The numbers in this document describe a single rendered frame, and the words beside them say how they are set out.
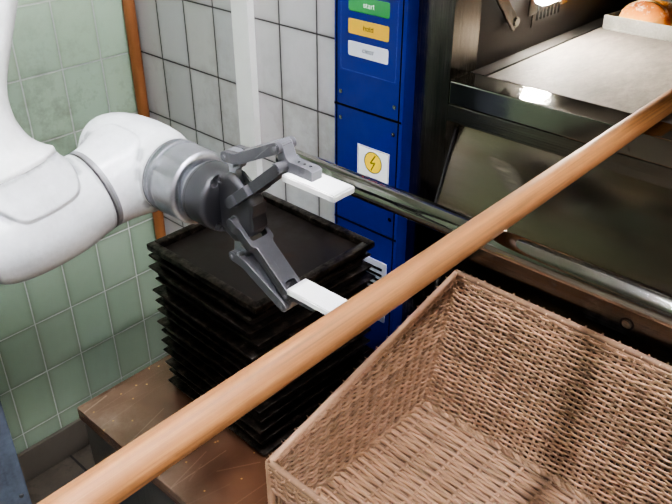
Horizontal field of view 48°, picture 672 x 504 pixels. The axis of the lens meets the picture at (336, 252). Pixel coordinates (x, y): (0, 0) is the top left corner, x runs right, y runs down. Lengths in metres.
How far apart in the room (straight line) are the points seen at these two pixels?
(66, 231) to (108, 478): 0.40
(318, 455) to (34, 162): 0.66
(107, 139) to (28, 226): 0.15
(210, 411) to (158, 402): 0.96
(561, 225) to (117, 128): 0.69
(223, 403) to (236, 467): 0.81
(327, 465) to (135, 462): 0.79
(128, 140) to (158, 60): 0.97
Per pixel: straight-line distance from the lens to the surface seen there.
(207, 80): 1.75
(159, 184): 0.88
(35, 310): 2.02
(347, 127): 1.41
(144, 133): 0.93
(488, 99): 1.25
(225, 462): 1.39
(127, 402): 1.54
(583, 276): 0.80
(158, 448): 0.55
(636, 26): 1.62
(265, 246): 0.84
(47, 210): 0.87
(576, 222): 1.23
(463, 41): 1.29
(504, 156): 1.28
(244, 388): 0.58
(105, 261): 2.07
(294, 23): 1.49
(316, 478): 1.30
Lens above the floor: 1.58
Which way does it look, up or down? 31 degrees down
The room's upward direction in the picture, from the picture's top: straight up
